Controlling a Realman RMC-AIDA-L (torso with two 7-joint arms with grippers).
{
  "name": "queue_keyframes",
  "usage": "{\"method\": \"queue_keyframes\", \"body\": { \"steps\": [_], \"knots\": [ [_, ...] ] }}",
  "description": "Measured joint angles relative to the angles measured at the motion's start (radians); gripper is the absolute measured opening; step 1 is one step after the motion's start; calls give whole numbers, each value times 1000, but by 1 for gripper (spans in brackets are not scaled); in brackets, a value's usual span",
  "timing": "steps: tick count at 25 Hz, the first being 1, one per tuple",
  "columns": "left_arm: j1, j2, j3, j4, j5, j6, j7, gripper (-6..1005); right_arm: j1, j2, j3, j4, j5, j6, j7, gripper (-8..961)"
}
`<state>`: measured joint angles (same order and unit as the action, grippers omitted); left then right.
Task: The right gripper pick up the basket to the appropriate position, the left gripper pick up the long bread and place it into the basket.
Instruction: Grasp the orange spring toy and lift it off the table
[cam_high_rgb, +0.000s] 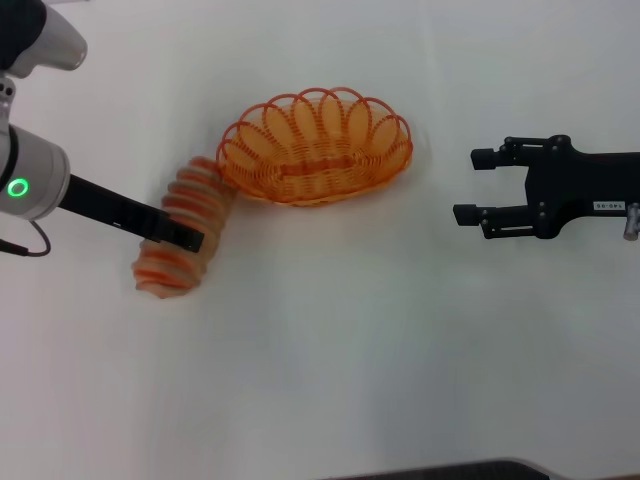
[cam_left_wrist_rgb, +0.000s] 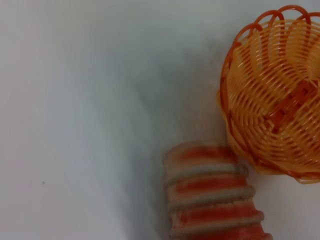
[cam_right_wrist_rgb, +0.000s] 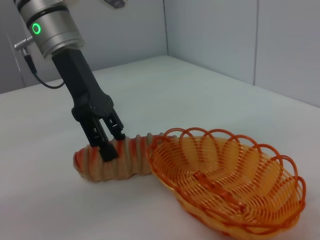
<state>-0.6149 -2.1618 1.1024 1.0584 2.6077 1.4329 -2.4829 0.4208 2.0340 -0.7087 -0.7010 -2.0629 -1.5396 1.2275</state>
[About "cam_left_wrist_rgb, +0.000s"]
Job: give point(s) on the orange striped sliced roll toy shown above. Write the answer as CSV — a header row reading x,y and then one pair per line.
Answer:
x,y
207,200

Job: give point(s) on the orange woven plastic basket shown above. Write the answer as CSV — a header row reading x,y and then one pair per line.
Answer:
x,y
270,100

